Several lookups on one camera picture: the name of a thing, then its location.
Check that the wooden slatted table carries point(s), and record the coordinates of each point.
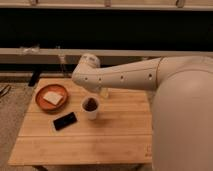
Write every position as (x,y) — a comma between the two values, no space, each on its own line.
(121,134)

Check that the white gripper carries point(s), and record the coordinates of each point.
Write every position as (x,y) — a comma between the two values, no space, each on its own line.
(99,89)

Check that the terracotta round plate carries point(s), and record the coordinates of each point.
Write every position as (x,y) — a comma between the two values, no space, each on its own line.
(47,106)

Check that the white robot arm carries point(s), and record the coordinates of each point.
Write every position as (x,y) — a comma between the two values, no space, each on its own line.
(182,108)

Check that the grey horizontal rail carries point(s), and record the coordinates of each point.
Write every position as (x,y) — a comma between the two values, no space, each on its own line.
(52,56)

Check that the slice of white bread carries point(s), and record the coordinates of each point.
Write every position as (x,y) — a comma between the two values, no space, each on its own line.
(52,97)

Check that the dark red pepper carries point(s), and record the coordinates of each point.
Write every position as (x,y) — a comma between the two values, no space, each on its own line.
(91,105)

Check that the black smartphone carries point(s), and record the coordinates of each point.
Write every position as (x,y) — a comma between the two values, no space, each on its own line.
(64,121)

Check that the white ceramic cup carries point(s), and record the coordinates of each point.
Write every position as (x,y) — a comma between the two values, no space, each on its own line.
(91,115)

